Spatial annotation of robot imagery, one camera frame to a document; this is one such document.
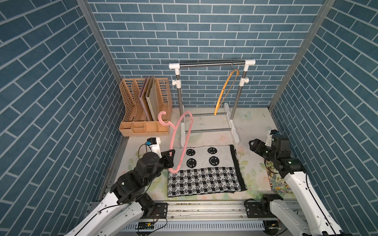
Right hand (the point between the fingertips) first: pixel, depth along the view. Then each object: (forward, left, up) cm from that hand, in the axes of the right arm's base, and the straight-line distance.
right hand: (255, 144), depth 79 cm
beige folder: (+20, +61, +11) cm, 65 cm away
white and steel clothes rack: (+29, +9, -13) cm, 33 cm away
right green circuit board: (-34, -7, -18) cm, 39 cm away
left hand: (-12, +39, +9) cm, 41 cm away
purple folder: (+21, +66, +13) cm, 70 cm away
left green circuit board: (-39, +54, -20) cm, 70 cm away
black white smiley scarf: (-11, +26, -14) cm, 31 cm away
